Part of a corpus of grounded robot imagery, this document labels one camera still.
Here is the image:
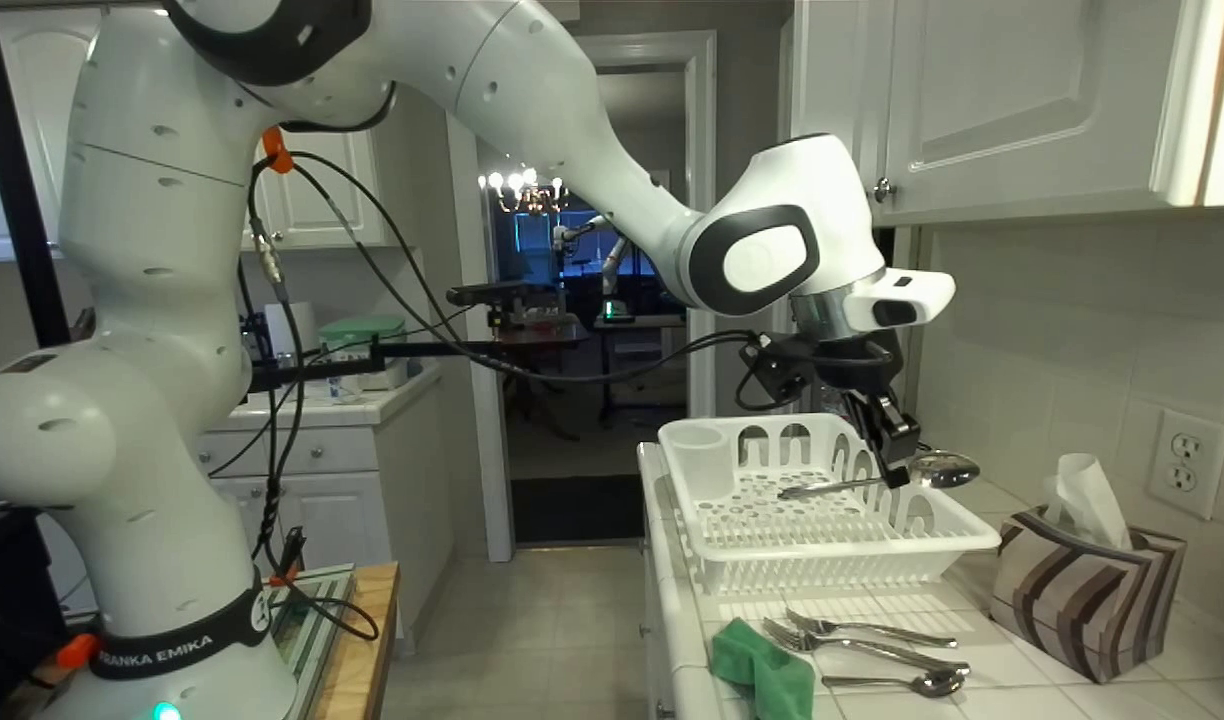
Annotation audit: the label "white upper cabinet left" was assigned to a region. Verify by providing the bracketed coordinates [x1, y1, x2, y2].
[0, 7, 342, 259]

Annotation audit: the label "white wall outlet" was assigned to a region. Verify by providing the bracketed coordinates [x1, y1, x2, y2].
[1146, 411, 1224, 521]

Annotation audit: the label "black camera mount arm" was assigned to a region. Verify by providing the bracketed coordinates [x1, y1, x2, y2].
[250, 284, 583, 390]

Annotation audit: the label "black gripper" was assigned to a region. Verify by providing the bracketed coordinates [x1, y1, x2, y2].
[741, 332, 980, 487]

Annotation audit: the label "silver spoon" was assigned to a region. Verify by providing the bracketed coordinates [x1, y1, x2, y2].
[818, 666, 968, 698]
[776, 481, 886, 499]

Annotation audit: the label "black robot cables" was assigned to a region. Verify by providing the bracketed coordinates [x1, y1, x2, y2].
[237, 125, 776, 642]

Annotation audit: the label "striped tissue box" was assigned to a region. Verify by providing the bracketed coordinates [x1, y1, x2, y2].
[987, 451, 1187, 683]

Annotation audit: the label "white plastic dish rack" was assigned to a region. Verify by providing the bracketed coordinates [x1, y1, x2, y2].
[657, 411, 999, 596]

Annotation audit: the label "white cabinet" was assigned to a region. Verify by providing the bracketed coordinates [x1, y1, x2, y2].
[782, 0, 1224, 222]
[0, 7, 342, 259]

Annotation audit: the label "white upper cabinet right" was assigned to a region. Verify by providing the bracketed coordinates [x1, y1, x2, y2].
[782, 0, 1224, 222]

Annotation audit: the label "silver fork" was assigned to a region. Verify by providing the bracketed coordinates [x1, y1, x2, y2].
[761, 621, 968, 672]

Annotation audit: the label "green sponge cloth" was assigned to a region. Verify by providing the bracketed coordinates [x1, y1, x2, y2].
[708, 621, 816, 720]

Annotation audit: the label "silver knife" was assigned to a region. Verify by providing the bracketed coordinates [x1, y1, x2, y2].
[782, 608, 954, 649]

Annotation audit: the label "white lower cabinet counter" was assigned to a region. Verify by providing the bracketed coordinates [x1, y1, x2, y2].
[189, 356, 460, 642]

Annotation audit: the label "wooden table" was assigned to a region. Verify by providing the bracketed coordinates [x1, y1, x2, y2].
[306, 564, 398, 720]

